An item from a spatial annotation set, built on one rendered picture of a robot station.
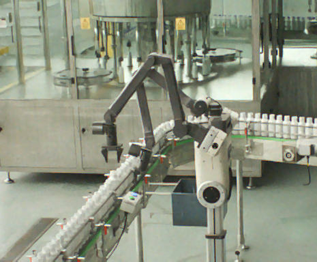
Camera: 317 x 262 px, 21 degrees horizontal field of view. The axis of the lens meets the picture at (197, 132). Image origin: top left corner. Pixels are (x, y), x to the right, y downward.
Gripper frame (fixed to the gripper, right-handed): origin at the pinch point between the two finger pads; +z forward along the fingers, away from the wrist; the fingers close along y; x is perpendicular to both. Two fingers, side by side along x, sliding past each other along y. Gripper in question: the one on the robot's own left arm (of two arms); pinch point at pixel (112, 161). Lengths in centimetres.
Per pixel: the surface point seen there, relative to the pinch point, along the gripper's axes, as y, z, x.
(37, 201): -177, 139, 336
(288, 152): 78, 44, 190
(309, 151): 94, 41, 181
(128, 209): 1.4, 33.7, 21.4
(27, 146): -203, 97, 386
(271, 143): 64, 42, 208
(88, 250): -9.2, 42.6, -20.3
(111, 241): -9, 53, 20
